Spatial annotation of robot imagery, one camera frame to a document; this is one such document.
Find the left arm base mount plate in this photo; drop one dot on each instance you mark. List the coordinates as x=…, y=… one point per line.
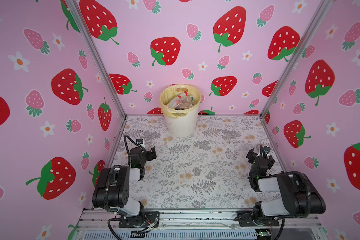
x=148, y=220

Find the aluminium corner post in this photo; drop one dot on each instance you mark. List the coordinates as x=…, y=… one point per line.
x=313, y=25
x=78, y=17

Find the cream plastic waste bin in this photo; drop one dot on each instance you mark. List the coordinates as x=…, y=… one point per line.
x=182, y=127

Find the left aluminium corner post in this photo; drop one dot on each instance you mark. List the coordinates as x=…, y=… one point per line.
x=78, y=17

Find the right aluminium corner post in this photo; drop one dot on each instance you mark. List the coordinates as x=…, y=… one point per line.
x=313, y=25

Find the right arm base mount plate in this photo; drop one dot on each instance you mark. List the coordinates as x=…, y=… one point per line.
x=251, y=219

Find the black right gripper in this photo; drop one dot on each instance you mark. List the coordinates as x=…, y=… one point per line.
x=254, y=157

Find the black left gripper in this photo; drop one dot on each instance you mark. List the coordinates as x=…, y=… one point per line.
x=147, y=154

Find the white bottle red cap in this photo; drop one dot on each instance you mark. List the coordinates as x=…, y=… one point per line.
x=177, y=100

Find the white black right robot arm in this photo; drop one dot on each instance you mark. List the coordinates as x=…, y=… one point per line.
x=298, y=197

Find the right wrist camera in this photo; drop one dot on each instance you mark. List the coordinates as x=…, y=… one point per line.
x=264, y=151

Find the yellow bin liner bag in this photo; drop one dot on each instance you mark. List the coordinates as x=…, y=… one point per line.
x=170, y=92

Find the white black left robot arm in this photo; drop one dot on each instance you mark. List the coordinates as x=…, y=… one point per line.
x=112, y=189

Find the clear bottle green cap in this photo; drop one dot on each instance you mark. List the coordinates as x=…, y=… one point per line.
x=187, y=103

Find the aluminium frame rail front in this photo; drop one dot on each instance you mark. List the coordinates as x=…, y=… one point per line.
x=206, y=224

